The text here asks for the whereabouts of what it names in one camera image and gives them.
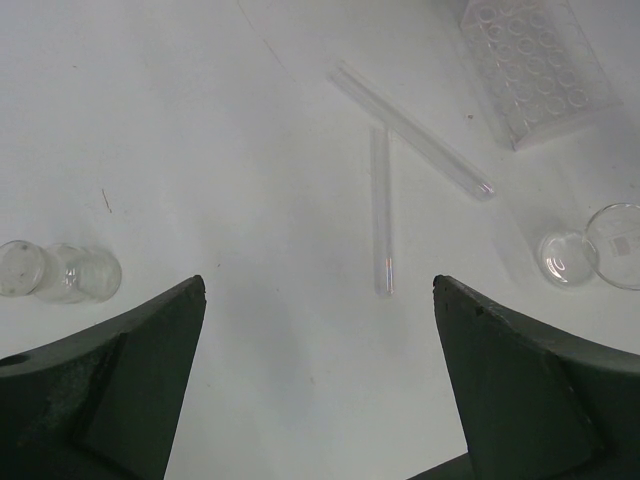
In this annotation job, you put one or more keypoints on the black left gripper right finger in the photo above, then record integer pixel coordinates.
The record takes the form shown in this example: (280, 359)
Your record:
(534, 401)

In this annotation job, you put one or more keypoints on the clear plastic well plate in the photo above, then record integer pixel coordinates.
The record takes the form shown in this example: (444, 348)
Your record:
(539, 72)

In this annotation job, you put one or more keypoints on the small clear glass beaker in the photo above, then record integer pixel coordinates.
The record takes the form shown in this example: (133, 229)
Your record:
(607, 247)

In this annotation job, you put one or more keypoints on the thin clear test tube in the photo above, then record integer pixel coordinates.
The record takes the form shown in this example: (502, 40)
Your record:
(382, 232)

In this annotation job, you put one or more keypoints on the large clear test tube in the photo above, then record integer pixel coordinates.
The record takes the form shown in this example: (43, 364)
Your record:
(442, 157)

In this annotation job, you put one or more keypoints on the small glass jar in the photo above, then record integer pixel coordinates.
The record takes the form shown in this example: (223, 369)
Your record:
(60, 274)

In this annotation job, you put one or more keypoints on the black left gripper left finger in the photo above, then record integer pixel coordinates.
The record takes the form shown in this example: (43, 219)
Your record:
(103, 403)

